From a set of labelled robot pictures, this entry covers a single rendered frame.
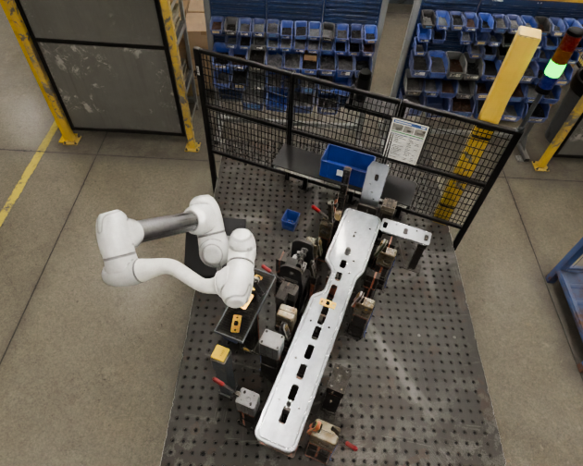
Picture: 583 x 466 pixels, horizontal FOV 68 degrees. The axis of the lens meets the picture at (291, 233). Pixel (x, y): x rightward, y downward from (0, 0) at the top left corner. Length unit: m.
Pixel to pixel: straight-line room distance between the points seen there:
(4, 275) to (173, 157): 1.75
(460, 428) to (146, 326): 2.15
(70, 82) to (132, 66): 0.62
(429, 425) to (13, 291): 3.04
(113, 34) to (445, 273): 3.08
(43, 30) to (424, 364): 3.72
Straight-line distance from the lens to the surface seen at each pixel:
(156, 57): 4.02
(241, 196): 3.05
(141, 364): 3.27
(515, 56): 2.39
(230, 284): 1.54
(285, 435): 1.98
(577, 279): 4.04
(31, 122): 5.34
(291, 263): 2.15
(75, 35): 4.18
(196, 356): 2.44
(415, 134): 2.62
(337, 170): 2.66
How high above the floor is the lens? 2.93
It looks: 52 degrees down
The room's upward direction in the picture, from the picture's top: 4 degrees clockwise
